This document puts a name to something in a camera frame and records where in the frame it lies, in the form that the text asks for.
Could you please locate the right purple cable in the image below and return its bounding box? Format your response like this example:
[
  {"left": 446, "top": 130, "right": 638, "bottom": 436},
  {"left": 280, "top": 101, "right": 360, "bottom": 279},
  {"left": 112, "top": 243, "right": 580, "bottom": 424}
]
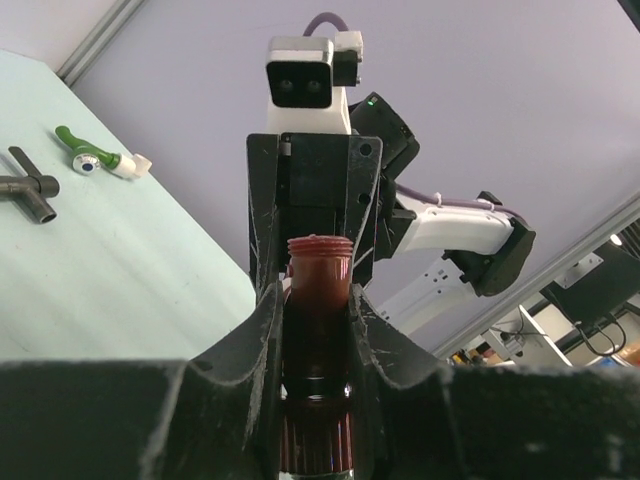
[{"left": 303, "top": 12, "right": 526, "bottom": 221}]

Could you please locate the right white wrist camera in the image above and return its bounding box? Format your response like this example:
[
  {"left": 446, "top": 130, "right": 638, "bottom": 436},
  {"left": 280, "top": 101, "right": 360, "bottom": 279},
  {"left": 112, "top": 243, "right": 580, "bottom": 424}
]
[{"left": 266, "top": 30, "right": 363, "bottom": 135}]

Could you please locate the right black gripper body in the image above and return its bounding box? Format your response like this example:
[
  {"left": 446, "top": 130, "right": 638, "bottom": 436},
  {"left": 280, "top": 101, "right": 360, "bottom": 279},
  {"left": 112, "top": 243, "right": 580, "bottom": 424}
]
[{"left": 278, "top": 133, "right": 395, "bottom": 256}]

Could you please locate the dark metal faucet spout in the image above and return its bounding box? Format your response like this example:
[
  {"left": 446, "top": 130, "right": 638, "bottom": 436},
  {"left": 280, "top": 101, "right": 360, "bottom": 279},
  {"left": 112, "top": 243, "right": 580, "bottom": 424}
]
[{"left": 1, "top": 146, "right": 60, "bottom": 224}]

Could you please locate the green faucet with elbow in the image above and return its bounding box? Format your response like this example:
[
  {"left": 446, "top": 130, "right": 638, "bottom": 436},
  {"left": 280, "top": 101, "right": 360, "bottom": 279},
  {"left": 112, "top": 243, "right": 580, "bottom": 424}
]
[{"left": 54, "top": 125, "right": 152, "bottom": 180}]

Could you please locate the dark red brass faucet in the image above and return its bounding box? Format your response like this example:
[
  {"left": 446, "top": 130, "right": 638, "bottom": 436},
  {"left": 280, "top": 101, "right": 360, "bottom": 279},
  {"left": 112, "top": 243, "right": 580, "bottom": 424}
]
[{"left": 281, "top": 235, "right": 353, "bottom": 477}]

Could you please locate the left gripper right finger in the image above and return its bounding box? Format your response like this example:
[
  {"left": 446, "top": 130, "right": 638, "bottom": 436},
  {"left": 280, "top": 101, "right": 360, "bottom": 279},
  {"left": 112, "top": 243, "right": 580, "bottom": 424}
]
[{"left": 349, "top": 287, "right": 639, "bottom": 479}]

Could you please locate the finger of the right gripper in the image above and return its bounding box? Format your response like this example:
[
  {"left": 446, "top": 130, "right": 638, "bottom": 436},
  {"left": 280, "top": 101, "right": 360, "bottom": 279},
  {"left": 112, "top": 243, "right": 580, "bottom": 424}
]
[
  {"left": 246, "top": 133, "right": 281, "bottom": 300},
  {"left": 344, "top": 135, "right": 382, "bottom": 287}
]

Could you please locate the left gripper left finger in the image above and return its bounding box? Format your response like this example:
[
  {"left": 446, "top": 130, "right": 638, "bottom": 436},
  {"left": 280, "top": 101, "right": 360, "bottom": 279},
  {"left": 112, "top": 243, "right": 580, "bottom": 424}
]
[{"left": 1, "top": 283, "right": 283, "bottom": 479}]

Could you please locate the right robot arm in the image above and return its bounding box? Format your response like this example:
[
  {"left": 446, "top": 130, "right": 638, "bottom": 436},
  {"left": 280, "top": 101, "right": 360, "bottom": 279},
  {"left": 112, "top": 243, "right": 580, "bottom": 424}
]
[{"left": 246, "top": 94, "right": 535, "bottom": 334}]

